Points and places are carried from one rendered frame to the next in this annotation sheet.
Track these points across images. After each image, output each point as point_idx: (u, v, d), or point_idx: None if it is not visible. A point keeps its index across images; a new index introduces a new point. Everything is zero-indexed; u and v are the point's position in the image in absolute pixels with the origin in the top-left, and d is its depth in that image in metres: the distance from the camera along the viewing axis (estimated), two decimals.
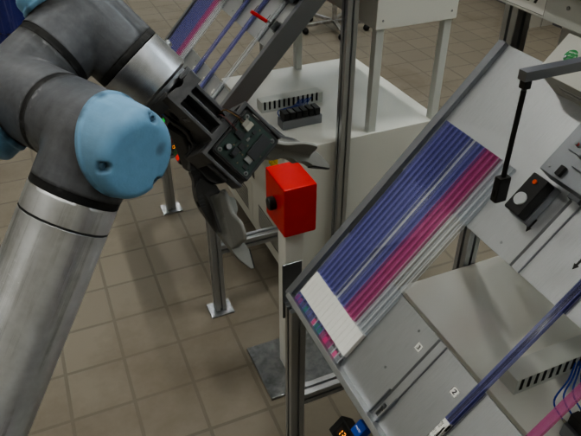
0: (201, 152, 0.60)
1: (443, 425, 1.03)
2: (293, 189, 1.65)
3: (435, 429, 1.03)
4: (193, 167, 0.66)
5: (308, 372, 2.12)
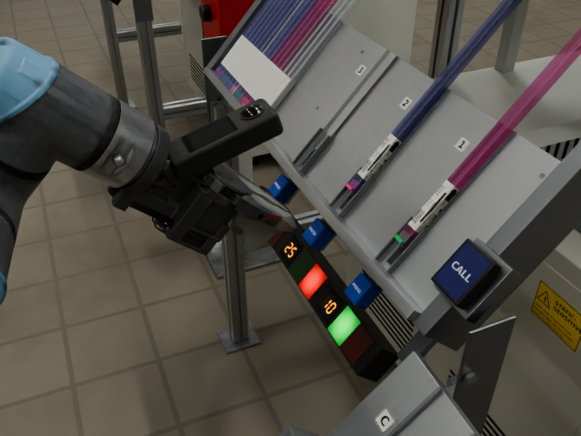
0: None
1: (388, 142, 0.71)
2: None
3: (377, 151, 0.72)
4: None
5: (263, 252, 1.80)
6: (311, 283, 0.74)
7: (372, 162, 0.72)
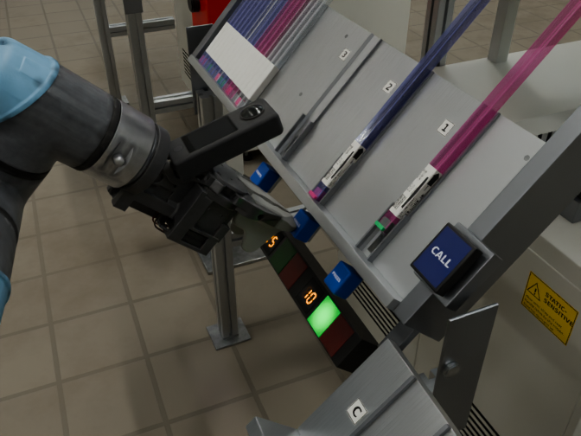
0: None
1: (352, 148, 0.69)
2: None
3: (341, 158, 0.70)
4: None
5: None
6: (291, 272, 0.71)
7: (335, 169, 0.70)
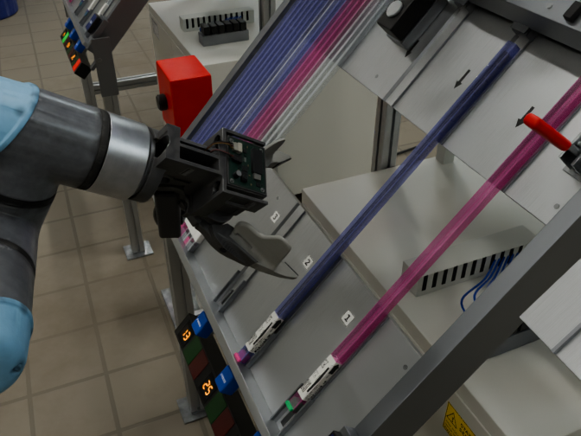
0: (220, 192, 0.57)
1: (271, 319, 0.78)
2: (181, 80, 1.41)
3: (262, 326, 0.79)
4: (198, 220, 0.62)
5: None
6: (221, 426, 0.80)
7: (257, 336, 0.79)
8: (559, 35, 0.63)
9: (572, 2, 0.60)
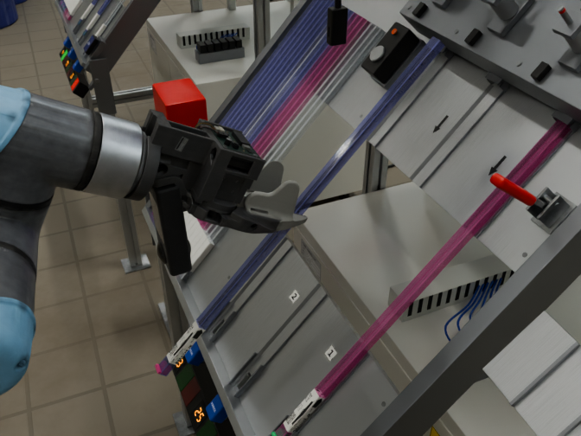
0: (219, 152, 0.58)
1: (193, 329, 0.74)
2: (176, 104, 1.44)
3: (183, 336, 0.75)
4: (206, 209, 0.61)
5: None
6: None
7: (178, 347, 0.75)
8: (529, 90, 0.66)
9: (539, 61, 0.63)
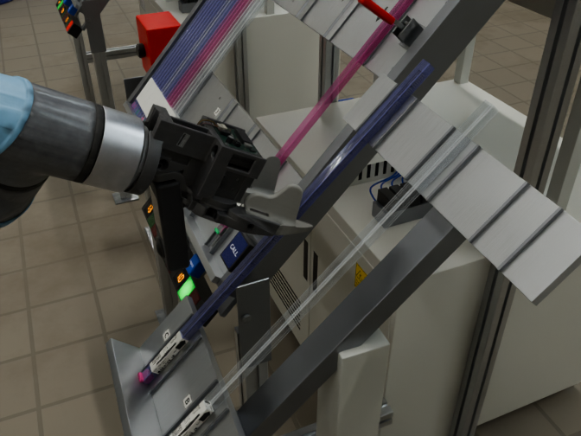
0: (220, 150, 0.59)
1: (175, 339, 0.75)
2: (156, 28, 1.67)
3: (166, 346, 0.76)
4: (205, 206, 0.62)
5: None
6: None
7: (161, 356, 0.75)
8: None
9: None
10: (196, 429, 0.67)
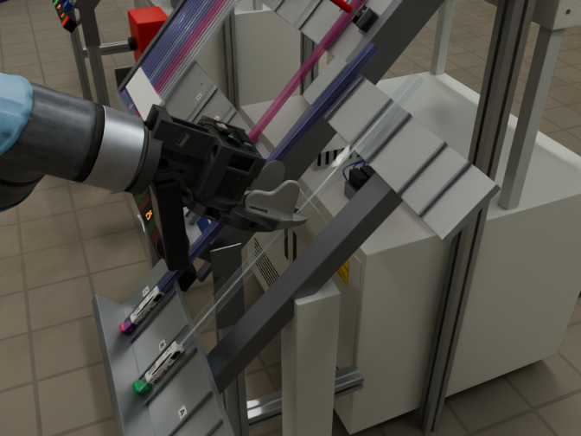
0: (220, 149, 0.59)
1: (153, 293, 0.84)
2: (146, 22, 1.75)
3: (145, 299, 0.85)
4: (205, 206, 0.62)
5: None
6: (156, 234, 1.15)
7: (140, 309, 0.84)
8: None
9: None
10: (169, 367, 0.76)
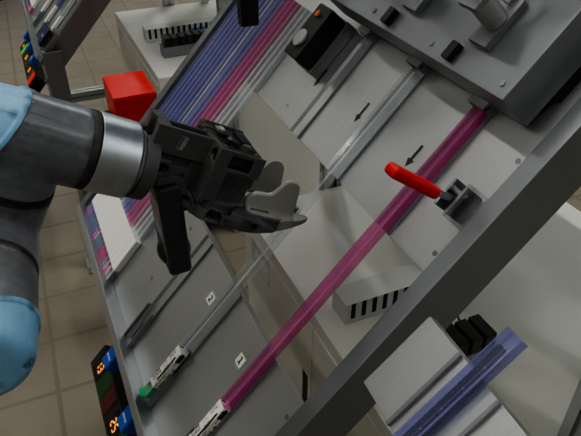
0: (220, 151, 0.58)
1: None
2: (124, 97, 1.38)
3: None
4: (207, 208, 0.61)
5: None
6: None
7: None
8: (444, 73, 0.60)
9: (452, 40, 0.57)
10: (174, 371, 0.76)
